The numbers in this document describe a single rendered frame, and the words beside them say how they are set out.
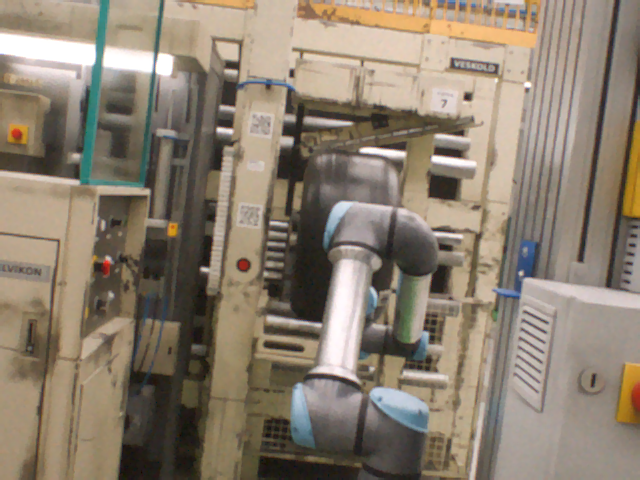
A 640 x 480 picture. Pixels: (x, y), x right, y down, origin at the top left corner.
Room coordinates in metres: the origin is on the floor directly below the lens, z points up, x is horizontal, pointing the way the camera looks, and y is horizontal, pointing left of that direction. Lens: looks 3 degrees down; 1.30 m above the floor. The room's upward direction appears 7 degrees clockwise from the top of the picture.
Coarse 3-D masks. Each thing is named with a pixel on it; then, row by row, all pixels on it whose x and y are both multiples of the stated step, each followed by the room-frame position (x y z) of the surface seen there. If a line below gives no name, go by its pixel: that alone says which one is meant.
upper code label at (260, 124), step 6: (252, 114) 2.38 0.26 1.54; (258, 114) 2.38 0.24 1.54; (264, 114) 2.38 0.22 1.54; (270, 114) 2.38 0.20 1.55; (252, 120) 2.38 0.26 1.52; (258, 120) 2.38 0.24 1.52; (264, 120) 2.38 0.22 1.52; (270, 120) 2.38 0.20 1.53; (252, 126) 2.38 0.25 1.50; (258, 126) 2.38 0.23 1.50; (264, 126) 2.38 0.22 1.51; (270, 126) 2.38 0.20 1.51; (252, 132) 2.38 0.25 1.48; (258, 132) 2.38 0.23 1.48; (264, 132) 2.38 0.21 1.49; (270, 132) 2.38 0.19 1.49
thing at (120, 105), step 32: (128, 0) 1.72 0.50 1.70; (160, 0) 2.06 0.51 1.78; (128, 32) 1.76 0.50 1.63; (160, 32) 2.09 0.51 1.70; (96, 64) 1.55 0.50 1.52; (128, 64) 1.79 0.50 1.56; (96, 96) 1.55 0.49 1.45; (128, 96) 1.83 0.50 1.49; (96, 128) 1.57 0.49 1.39; (128, 128) 1.86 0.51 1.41; (96, 160) 1.61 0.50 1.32; (128, 160) 1.90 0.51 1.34
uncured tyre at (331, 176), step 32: (320, 160) 2.32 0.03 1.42; (352, 160) 2.33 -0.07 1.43; (384, 160) 2.37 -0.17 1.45; (320, 192) 2.22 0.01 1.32; (352, 192) 2.23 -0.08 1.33; (384, 192) 2.24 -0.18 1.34; (320, 224) 2.19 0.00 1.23; (320, 256) 2.18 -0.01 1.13; (320, 288) 2.22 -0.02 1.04; (384, 288) 2.24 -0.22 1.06
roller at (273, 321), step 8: (272, 320) 2.31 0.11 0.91; (280, 320) 2.31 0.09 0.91; (288, 320) 2.31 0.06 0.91; (296, 320) 2.31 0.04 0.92; (304, 320) 2.32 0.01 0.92; (312, 320) 2.32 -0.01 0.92; (320, 320) 2.33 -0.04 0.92; (272, 328) 2.32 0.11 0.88; (280, 328) 2.31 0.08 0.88; (288, 328) 2.31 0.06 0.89; (296, 328) 2.31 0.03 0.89; (304, 328) 2.31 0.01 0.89; (312, 328) 2.31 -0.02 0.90; (320, 328) 2.31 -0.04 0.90
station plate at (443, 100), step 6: (438, 90) 2.66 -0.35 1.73; (444, 90) 2.66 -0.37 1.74; (450, 90) 2.66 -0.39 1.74; (432, 96) 2.66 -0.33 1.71; (438, 96) 2.66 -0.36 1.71; (444, 96) 2.66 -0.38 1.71; (450, 96) 2.66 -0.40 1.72; (456, 96) 2.66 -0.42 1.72; (432, 102) 2.66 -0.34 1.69; (438, 102) 2.66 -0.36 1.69; (444, 102) 2.66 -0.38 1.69; (450, 102) 2.66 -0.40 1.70; (456, 102) 2.66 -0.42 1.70; (432, 108) 2.66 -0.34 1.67; (438, 108) 2.66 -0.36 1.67; (444, 108) 2.66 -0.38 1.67; (450, 108) 2.66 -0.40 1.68
